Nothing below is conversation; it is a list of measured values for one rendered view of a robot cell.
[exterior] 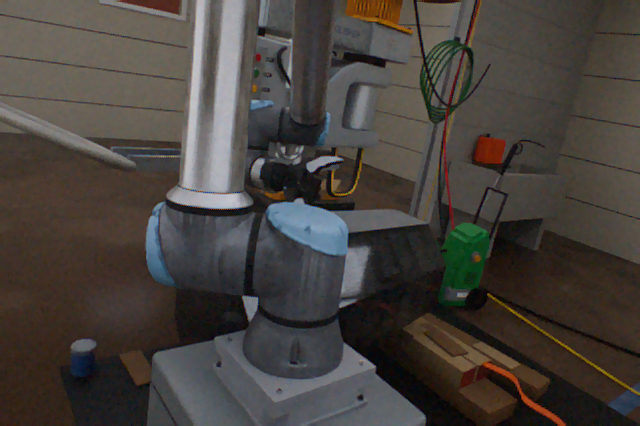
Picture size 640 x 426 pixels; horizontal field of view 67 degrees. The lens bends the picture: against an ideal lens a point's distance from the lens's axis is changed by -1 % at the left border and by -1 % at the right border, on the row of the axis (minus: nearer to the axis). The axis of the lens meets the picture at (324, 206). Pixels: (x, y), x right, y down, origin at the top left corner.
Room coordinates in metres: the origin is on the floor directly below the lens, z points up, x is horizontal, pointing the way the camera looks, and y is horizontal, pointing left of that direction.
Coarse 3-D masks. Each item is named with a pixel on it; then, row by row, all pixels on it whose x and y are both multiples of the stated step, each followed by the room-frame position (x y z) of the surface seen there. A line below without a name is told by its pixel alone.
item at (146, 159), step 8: (112, 152) 1.48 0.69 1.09; (120, 152) 1.50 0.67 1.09; (128, 152) 1.52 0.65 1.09; (136, 152) 1.54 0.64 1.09; (144, 152) 1.56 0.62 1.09; (152, 152) 1.59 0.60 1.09; (160, 152) 1.61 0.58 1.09; (168, 152) 1.63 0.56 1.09; (176, 152) 1.66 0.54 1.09; (136, 160) 1.43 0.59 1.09; (144, 160) 1.45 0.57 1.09; (152, 160) 1.47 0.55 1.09; (160, 160) 1.49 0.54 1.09; (168, 160) 1.51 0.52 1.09; (176, 160) 1.53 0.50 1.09; (136, 168) 1.43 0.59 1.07; (144, 168) 1.45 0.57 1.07; (152, 168) 1.47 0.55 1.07; (160, 168) 1.49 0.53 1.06; (168, 168) 1.51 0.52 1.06; (176, 168) 1.54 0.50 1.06
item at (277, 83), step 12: (276, 48) 1.75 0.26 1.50; (288, 48) 1.79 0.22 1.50; (276, 60) 1.75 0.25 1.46; (288, 60) 1.80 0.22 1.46; (264, 72) 1.72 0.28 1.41; (276, 72) 1.76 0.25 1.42; (264, 84) 1.72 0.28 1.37; (276, 84) 1.76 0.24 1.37; (264, 96) 1.73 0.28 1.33; (276, 96) 1.77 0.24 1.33
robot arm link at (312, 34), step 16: (304, 0) 0.95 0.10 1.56; (320, 0) 0.94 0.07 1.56; (336, 0) 0.97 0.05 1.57; (304, 16) 0.97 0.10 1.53; (320, 16) 0.96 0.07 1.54; (304, 32) 0.99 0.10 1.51; (320, 32) 0.99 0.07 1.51; (304, 48) 1.02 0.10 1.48; (320, 48) 1.02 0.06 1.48; (304, 64) 1.04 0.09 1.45; (320, 64) 1.05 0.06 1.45; (304, 80) 1.07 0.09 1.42; (320, 80) 1.08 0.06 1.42; (304, 96) 1.11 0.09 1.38; (320, 96) 1.12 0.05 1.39; (288, 112) 1.21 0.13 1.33; (304, 112) 1.14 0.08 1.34; (320, 112) 1.16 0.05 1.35; (288, 128) 1.19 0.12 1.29; (304, 128) 1.17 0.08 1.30; (320, 128) 1.20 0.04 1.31; (304, 144) 1.22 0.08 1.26; (320, 144) 1.21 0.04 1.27
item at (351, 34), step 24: (264, 0) 1.69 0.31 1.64; (288, 0) 1.76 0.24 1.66; (264, 24) 1.70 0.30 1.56; (288, 24) 1.78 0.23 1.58; (336, 24) 1.96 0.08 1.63; (360, 24) 2.08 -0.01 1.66; (336, 48) 2.19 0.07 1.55; (360, 48) 2.10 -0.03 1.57; (384, 48) 2.20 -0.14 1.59; (408, 48) 2.34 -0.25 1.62
